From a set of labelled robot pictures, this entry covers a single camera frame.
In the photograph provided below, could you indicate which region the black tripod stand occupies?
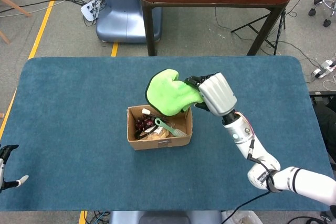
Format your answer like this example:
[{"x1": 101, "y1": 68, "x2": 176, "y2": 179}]
[{"x1": 230, "y1": 0, "x2": 308, "y2": 56}]

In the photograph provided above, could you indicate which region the chrome stool wheel base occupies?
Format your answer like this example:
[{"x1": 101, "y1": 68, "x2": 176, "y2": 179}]
[{"x1": 308, "y1": 0, "x2": 336, "y2": 27}]

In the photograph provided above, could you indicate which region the blue felt table mat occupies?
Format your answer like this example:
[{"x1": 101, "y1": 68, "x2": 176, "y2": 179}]
[{"x1": 0, "y1": 56, "x2": 335, "y2": 212}]

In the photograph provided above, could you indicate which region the white chair with wooden legs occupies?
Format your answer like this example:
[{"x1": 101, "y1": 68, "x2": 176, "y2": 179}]
[{"x1": 0, "y1": 0, "x2": 32, "y2": 45}]

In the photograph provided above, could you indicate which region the white floor power strip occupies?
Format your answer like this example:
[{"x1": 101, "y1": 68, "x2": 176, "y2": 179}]
[{"x1": 311, "y1": 60, "x2": 336, "y2": 79}]

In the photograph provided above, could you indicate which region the brown cardboard box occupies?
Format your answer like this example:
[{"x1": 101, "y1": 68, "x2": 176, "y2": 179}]
[{"x1": 127, "y1": 104, "x2": 194, "y2": 151}]

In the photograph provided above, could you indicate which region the black ring band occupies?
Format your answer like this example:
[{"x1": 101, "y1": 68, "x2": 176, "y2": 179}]
[{"x1": 134, "y1": 125, "x2": 163, "y2": 141}]

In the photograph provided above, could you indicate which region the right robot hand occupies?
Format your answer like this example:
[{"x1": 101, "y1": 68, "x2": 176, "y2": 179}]
[{"x1": 183, "y1": 71, "x2": 238, "y2": 117}]

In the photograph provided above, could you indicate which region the grey robot torso base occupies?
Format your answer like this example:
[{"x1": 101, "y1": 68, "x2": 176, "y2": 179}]
[{"x1": 109, "y1": 210, "x2": 223, "y2": 224}]

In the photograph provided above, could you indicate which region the dark red grape bunch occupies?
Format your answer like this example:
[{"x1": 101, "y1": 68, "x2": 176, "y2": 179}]
[{"x1": 135, "y1": 115, "x2": 158, "y2": 132}]

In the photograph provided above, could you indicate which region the lime green microfiber cloth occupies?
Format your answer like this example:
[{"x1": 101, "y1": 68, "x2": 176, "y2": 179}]
[{"x1": 144, "y1": 68, "x2": 205, "y2": 116}]

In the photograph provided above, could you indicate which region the light green scrub brush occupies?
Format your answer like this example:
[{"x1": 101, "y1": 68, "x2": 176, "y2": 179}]
[{"x1": 154, "y1": 118, "x2": 187, "y2": 137}]

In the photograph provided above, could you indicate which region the bluish mobile robot base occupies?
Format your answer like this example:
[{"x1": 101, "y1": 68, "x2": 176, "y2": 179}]
[{"x1": 96, "y1": 0, "x2": 163, "y2": 43}]

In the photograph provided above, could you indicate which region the clear plastic bin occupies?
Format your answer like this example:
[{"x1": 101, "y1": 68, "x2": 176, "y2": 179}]
[{"x1": 222, "y1": 210, "x2": 263, "y2": 224}]

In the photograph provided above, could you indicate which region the black equipment frame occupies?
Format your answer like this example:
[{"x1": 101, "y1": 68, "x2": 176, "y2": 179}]
[{"x1": 309, "y1": 90, "x2": 336, "y2": 172}]

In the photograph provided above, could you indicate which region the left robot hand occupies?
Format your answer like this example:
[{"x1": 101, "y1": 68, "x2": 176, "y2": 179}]
[{"x1": 0, "y1": 144, "x2": 29, "y2": 193}]

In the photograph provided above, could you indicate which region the white power strip with plugs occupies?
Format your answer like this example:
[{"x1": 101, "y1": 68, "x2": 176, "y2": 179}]
[{"x1": 80, "y1": 0, "x2": 103, "y2": 22}]

